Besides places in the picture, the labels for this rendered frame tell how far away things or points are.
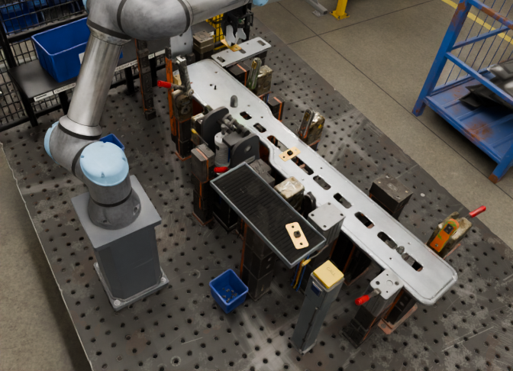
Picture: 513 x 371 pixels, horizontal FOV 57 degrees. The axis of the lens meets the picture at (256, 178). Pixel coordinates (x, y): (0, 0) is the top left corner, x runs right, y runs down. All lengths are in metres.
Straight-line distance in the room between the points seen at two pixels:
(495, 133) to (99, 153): 2.86
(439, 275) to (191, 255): 0.88
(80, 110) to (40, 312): 1.48
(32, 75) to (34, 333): 1.22
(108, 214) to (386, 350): 1.03
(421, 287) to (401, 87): 2.63
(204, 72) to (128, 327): 1.09
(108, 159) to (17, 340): 1.47
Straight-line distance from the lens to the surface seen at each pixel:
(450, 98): 3.77
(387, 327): 1.80
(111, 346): 1.72
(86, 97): 1.34
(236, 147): 1.53
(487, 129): 3.63
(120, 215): 1.41
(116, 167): 1.29
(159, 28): 1.22
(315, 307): 1.40
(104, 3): 1.28
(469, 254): 2.11
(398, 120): 3.67
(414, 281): 1.56
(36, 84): 2.10
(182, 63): 1.82
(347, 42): 4.36
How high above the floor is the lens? 2.26
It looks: 49 degrees down
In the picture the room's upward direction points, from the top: 7 degrees clockwise
